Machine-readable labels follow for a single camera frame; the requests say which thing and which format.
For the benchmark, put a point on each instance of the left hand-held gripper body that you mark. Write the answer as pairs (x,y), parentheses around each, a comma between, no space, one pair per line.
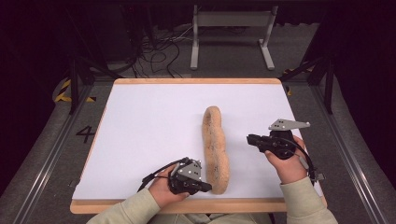
(188,174)

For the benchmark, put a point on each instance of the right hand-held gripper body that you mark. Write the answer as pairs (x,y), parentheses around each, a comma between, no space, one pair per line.
(280,144)

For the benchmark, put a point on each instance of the long baguette bread loaf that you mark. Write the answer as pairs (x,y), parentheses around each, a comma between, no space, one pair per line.
(214,149)

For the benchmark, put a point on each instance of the person's right hand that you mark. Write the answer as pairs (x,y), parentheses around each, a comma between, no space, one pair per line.
(289,169)

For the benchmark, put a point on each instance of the person's left hand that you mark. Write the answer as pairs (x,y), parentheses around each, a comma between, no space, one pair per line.
(162,189)

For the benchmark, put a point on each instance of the person's cream clothing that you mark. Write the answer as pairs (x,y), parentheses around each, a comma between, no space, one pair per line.
(211,218)

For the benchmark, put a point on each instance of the black metal stand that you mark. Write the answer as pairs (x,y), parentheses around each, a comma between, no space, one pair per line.
(74,87)
(328,84)

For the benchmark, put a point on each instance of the white metal stand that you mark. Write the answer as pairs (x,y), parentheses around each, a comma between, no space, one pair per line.
(233,19)

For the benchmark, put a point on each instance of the yellow black floor tape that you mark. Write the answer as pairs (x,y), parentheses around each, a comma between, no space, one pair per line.
(63,93)

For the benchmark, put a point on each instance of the dark cabinet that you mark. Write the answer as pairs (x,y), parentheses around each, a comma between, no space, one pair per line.
(123,34)

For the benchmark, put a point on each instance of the aluminium floor rail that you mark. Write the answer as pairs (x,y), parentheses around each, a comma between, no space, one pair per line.
(49,158)
(348,155)

